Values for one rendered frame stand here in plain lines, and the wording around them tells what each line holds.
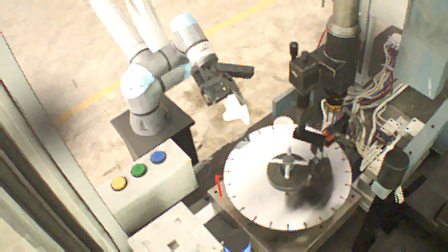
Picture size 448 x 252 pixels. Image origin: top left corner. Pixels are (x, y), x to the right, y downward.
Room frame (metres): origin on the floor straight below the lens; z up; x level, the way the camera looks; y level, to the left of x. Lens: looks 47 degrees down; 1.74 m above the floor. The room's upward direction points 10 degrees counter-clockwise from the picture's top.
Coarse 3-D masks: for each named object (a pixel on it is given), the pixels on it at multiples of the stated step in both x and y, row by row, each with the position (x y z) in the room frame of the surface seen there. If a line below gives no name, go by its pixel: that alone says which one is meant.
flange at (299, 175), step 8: (304, 160) 0.55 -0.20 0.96; (272, 168) 0.55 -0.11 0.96; (280, 168) 0.53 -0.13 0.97; (296, 168) 0.52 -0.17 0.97; (304, 168) 0.53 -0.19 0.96; (272, 176) 0.52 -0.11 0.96; (280, 176) 0.52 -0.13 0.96; (296, 176) 0.51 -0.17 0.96; (304, 176) 0.50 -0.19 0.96; (272, 184) 0.50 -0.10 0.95; (280, 184) 0.49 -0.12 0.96; (288, 184) 0.49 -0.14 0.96; (296, 184) 0.48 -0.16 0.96
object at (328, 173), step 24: (240, 144) 0.65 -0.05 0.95; (264, 144) 0.64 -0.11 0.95; (288, 144) 0.62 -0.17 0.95; (336, 144) 0.59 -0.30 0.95; (240, 168) 0.57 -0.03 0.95; (264, 168) 0.56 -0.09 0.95; (312, 168) 0.53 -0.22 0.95; (336, 168) 0.51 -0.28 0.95; (240, 192) 0.50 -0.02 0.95; (264, 192) 0.49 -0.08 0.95; (288, 192) 0.47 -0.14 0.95; (312, 192) 0.46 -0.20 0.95; (336, 192) 0.44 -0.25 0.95; (264, 216) 0.42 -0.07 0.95; (288, 216) 0.41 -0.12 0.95; (312, 216) 0.39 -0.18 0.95
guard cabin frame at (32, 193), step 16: (0, 128) 0.20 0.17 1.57; (32, 128) 0.53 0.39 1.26; (0, 144) 0.20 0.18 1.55; (16, 144) 0.21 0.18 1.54; (0, 160) 0.14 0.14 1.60; (16, 160) 0.20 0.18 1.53; (0, 176) 0.14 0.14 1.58; (16, 176) 0.14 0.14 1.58; (32, 176) 0.20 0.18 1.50; (64, 176) 0.53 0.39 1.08; (16, 192) 0.14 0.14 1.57; (32, 192) 0.14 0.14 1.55; (48, 192) 0.20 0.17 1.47; (32, 208) 0.14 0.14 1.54; (48, 208) 0.15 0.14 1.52; (64, 208) 0.20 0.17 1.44; (48, 224) 0.14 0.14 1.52; (64, 224) 0.15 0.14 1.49; (80, 224) 0.21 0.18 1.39; (64, 240) 0.14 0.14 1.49; (80, 240) 0.19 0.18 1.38; (112, 240) 0.50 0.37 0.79
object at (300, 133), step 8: (296, 128) 0.61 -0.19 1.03; (304, 128) 0.58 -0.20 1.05; (296, 136) 0.59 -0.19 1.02; (304, 136) 0.58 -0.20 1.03; (312, 136) 0.57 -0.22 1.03; (320, 136) 0.57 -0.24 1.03; (312, 144) 0.57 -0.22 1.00; (320, 144) 0.55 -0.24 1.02; (312, 152) 0.56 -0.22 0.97; (320, 152) 0.56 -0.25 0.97
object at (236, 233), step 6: (228, 234) 0.29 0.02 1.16; (234, 234) 0.28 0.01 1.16; (240, 234) 0.28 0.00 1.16; (246, 234) 0.28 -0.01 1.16; (228, 240) 0.28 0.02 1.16; (234, 240) 0.27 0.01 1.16; (240, 240) 0.27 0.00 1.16; (246, 240) 0.27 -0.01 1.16; (228, 246) 0.26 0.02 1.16; (234, 246) 0.26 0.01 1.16; (240, 246) 0.26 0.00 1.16; (246, 246) 0.26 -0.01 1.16
